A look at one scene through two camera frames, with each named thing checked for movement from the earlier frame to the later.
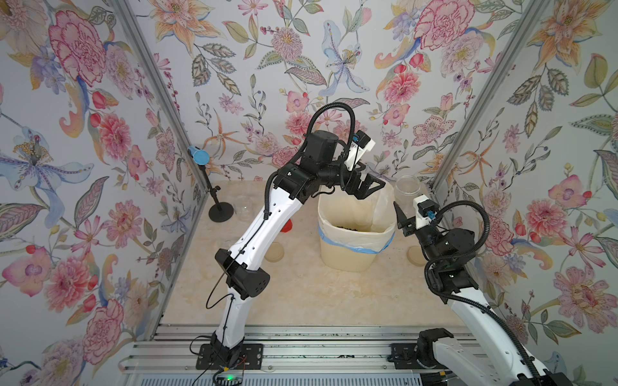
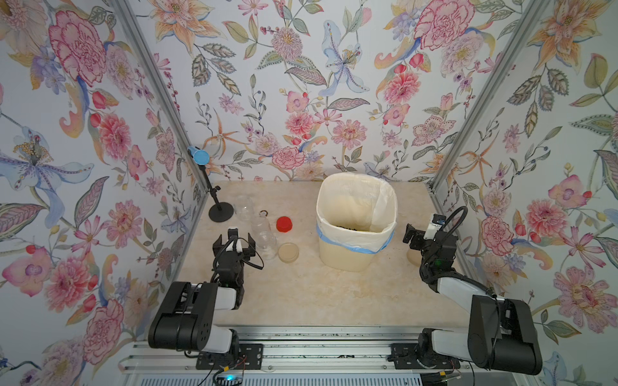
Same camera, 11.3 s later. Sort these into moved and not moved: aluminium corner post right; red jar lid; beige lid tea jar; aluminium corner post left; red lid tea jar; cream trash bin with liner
Moved: red lid tea jar
Not moved: cream trash bin with liner; aluminium corner post right; beige lid tea jar; aluminium corner post left; red jar lid
